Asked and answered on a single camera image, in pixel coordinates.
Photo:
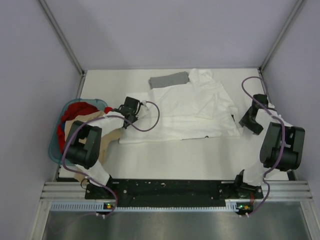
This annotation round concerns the beige t-shirt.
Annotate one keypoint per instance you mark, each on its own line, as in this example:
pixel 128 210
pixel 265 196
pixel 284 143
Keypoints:
pixel 106 139

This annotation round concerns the right aluminium corner post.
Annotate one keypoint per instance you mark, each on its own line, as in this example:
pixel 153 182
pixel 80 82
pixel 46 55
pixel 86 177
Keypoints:
pixel 289 21

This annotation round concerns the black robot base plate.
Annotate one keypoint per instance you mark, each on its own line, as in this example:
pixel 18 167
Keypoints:
pixel 160 193

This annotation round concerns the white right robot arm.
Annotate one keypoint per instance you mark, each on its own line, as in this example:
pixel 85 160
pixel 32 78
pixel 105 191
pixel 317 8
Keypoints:
pixel 281 142

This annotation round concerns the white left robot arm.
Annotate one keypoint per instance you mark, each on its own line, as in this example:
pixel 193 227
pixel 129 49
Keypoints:
pixel 83 144

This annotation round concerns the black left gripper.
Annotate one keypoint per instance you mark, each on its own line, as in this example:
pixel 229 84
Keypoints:
pixel 135 117

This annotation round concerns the teal plastic laundry bin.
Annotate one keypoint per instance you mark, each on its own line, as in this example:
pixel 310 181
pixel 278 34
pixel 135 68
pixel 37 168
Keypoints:
pixel 54 152

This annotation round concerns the left aluminium corner post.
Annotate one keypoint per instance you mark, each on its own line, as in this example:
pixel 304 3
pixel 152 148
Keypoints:
pixel 60 36

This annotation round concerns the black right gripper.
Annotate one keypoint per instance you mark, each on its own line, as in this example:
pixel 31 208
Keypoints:
pixel 256 129

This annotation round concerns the folded grey t-shirt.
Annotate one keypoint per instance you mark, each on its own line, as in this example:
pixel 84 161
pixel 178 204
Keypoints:
pixel 178 78

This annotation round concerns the red t-shirt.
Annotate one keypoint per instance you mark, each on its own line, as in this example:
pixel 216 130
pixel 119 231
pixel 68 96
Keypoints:
pixel 74 110

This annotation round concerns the aluminium frame front rail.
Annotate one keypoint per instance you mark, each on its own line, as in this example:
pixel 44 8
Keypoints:
pixel 290 191

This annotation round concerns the white daisy print t-shirt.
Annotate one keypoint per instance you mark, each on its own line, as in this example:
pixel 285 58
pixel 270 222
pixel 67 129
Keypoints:
pixel 199 109

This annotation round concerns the aluminium corner post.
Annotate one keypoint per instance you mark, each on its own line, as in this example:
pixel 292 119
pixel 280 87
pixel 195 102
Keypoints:
pixel 60 36
pixel 289 21

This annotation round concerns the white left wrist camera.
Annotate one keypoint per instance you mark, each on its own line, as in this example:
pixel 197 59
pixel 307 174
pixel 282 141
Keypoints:
pixel 143 110

